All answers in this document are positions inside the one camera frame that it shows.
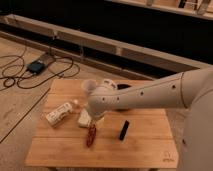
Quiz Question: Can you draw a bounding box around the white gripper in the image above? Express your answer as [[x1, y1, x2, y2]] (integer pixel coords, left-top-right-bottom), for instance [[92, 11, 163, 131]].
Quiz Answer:
[[78, 108, 104, 147]]

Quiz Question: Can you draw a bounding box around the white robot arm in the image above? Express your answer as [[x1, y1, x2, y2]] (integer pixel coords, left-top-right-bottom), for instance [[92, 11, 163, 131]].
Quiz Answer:
[[85, 66, 213, 171]]

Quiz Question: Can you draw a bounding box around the black eraser block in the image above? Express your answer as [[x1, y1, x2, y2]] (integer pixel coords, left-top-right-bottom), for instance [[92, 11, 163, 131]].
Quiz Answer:
[[119, 120, 129, 141]]

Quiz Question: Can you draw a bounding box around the wooden table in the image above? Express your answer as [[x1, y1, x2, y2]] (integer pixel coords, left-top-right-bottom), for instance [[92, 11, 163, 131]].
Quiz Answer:
[[24, 78, 180, 171]]

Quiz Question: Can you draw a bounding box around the white rectangular box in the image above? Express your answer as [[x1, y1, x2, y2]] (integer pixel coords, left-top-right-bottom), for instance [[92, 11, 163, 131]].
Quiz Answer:
[[45, 102, 73, 126]]

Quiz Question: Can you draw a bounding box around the blue power box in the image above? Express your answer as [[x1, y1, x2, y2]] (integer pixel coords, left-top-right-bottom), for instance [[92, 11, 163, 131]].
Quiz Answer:
[[27, 61, 45, 74]]

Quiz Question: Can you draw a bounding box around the long wooden shelf frame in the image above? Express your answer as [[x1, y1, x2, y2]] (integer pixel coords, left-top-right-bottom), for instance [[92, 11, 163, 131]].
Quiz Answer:
[[0, 14, 213, 79]]

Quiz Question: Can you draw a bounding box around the black floor cable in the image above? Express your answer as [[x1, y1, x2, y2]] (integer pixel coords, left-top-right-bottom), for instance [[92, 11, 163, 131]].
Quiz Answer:
[[0, 44, 81, 90]]

